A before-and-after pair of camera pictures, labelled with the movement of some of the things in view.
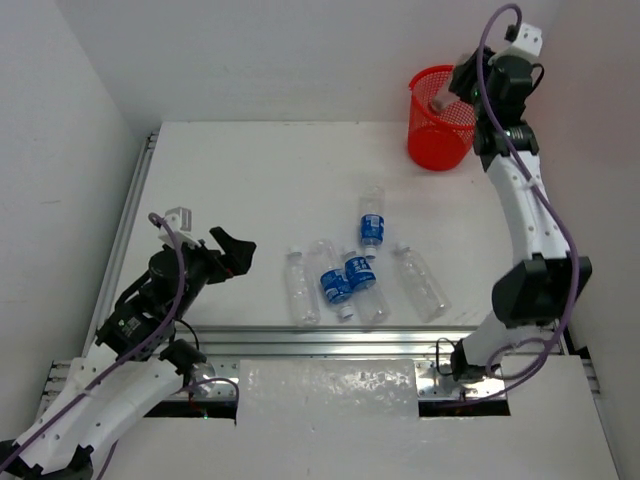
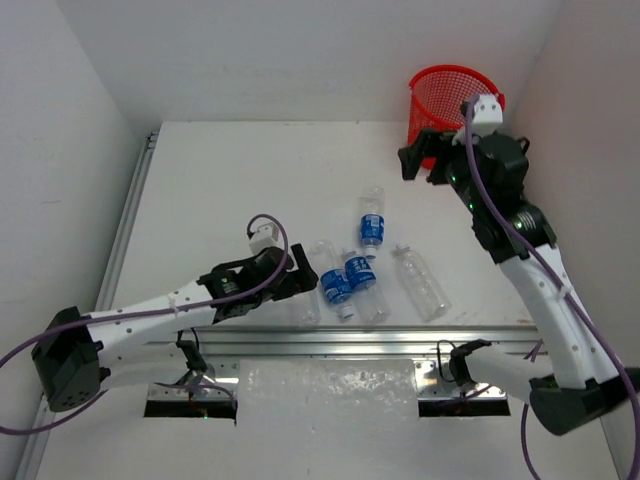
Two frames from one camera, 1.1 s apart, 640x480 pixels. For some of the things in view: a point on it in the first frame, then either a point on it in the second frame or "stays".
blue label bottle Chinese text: [369, 297] stays
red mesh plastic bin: [438, 139] stays
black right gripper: [465, 74] → [428, 143]
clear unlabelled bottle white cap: [429, 302] stays
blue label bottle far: [372, 214] stays
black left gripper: [216, 262] → [291, 275]
